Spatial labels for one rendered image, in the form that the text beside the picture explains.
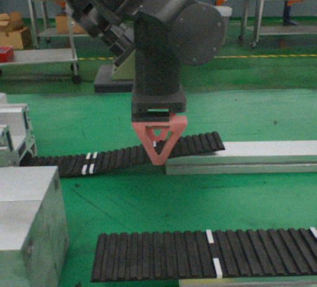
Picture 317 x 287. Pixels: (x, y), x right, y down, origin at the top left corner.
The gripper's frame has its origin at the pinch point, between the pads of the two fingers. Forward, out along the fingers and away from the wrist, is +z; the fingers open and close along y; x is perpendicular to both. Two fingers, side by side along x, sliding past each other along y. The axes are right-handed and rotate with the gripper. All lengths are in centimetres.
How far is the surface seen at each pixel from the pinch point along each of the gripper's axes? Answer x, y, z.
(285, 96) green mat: 30.6, -29.4, 3.0
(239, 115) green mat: 17.0, -18.8, 3.0
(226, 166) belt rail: 9.6, 1.7, 1.9
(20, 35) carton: -190, -463, 59
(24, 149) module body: -19.1, -1.2, 0.1
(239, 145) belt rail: 11.9, -0.8, 0.1
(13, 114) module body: -20.0, -2.3, -4.8
